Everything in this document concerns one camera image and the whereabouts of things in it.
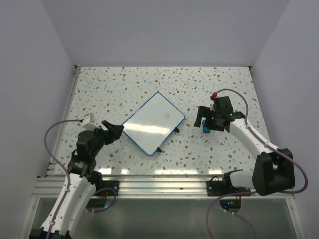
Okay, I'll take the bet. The blue foam whiteboard eraser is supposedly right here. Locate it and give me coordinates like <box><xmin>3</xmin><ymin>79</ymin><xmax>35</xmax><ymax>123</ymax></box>
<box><xmin>202</xmin><ymin>120</ymin><xmax>211</xmax><ymax>133</ymax></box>

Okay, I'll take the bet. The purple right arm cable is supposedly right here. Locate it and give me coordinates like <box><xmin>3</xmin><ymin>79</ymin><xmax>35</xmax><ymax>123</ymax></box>
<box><xmin>206</xmin><ymin>88</ymin><xmax>309</xmax><ymax>239</ymax></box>

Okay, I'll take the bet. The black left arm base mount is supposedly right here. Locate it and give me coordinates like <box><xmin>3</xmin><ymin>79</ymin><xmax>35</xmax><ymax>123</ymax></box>
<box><xmin>93</xmin><ymin>175</ymin><xmax>120</xmax><ymax>197</ymax></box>

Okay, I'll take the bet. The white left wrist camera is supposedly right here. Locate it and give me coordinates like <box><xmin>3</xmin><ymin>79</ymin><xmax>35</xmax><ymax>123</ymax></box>
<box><xmin>82</xmin><ymin>113</ymin><xmax>98</xmax><ymax>131</ymax></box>

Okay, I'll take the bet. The front aluminium frame rail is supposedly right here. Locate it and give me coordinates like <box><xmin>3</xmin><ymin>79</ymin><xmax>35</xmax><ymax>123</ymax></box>
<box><xmin>32</xmin><ymin>175</ymin><xmax>295</xmax><ymax>200</ymax></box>

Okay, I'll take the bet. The aluminium table edge rail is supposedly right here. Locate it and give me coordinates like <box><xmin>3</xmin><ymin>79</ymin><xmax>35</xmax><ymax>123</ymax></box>
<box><xmin>45</xmin><ymin>65</ymin><xmax>83</xmax><ymax>177</ymax></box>

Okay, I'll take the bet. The blue framed whiteboard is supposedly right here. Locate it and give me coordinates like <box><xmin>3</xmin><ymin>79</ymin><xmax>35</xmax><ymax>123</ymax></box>
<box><xmin>123</xmin><ymin>92</ymin><xmax>185</xmax><ymax>156</ymax></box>

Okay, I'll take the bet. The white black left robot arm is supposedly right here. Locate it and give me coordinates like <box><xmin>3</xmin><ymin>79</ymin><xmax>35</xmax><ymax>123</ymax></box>
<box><xmin>29</xmin><ymin>119</ymin><xmax>124</xmax><ymax>239</ymax></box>

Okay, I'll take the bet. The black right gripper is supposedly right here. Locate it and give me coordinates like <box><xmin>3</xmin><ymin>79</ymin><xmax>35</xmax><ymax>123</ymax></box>
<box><xmin>194</xmin><ymin>106</ymin><xmax>224</xmax><ymax>132</ymax></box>

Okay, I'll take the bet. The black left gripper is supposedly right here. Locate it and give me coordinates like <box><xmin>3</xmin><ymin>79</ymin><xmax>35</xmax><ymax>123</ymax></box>
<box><xmin>89</xmin><ymin>120</ymin><xmax>123</xmax><ymax>158</ymax></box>

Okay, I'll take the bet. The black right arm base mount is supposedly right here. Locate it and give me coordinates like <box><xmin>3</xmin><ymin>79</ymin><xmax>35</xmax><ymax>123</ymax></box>
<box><xmin>206</xmin><ymin>176</ymin><xmax>251</xmax><ymax>197</ymax></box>

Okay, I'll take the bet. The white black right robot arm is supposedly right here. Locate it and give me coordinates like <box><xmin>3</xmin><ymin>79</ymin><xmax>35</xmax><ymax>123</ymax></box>
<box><xmin>194</xmin><ymin>96</ymin><xmax>295</xmax><ymax>196</ymax></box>

